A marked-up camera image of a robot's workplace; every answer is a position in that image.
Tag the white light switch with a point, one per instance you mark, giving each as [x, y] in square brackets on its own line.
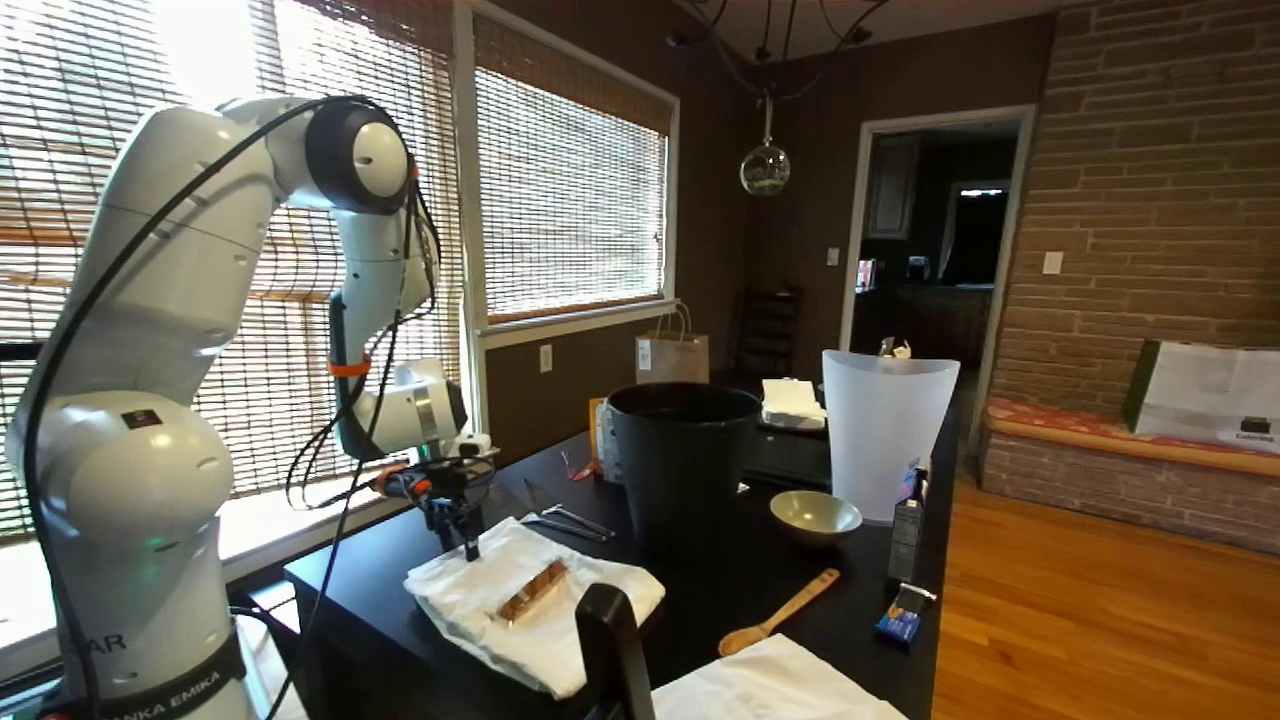
[1054, 262]

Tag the pale ceramic bowl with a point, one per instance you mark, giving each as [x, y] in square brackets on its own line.
[815, 508]

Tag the brick hearth bench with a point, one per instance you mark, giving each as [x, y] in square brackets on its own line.
[1134, 481]

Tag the folded white cloth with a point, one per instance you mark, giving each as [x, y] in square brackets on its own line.
[772, 681]

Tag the white green snack bag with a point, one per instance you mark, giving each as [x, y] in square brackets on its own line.
[603, 442]

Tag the brown paper bag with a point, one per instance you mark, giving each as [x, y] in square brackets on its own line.
[671, 361]

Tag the white wall outlet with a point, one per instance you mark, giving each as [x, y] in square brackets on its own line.
[547, 357]

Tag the white blender pitcher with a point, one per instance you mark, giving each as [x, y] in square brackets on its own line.
[884, 424]

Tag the black plastic bucket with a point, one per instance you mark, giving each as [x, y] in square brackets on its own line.
[682, 460]

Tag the dark spray bottle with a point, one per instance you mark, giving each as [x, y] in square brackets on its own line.
[905, 526]

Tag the metal spatula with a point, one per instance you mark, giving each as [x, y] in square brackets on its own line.
[566, 513]

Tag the wooden spoon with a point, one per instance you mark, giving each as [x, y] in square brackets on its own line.
[781, 611]

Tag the white towel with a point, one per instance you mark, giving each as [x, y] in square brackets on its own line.
[464, 602]

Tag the white door frame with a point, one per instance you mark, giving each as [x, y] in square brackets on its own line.
[852, 266]

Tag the hanging glass globe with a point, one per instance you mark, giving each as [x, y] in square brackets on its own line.
[764, 171]

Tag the large bamboo window blind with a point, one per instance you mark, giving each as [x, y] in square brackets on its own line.
[82, 81]

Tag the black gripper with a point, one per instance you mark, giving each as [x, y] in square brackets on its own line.
[444, 481]

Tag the small blue box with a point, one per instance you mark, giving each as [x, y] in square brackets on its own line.
[903, 616]

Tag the white napkin stack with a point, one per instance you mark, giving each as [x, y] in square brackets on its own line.
[795, 403]

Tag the brown wooden stick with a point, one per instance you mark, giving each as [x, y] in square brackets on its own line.
[534, 591]

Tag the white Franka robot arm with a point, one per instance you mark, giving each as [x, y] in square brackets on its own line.
[135, 481]

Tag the small bamboo window blind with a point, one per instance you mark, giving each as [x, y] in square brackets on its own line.
[573, 203]

